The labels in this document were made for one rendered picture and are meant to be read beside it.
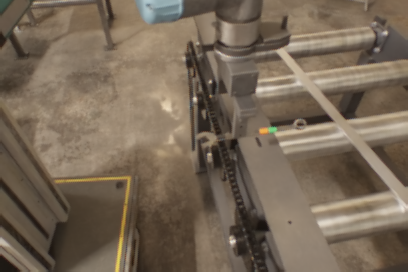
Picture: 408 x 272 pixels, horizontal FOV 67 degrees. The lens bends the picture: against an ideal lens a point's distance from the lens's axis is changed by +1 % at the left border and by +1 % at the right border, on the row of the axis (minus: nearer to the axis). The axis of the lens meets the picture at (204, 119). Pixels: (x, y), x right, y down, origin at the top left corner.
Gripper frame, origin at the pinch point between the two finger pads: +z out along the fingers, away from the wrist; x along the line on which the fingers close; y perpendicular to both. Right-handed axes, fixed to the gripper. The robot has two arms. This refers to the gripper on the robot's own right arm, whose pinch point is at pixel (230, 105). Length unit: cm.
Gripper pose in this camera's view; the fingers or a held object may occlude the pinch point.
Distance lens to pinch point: 64.3
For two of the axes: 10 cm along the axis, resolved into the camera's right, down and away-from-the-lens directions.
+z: 0.1, 7.0, 7.1
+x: 1.9, 7.0, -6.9
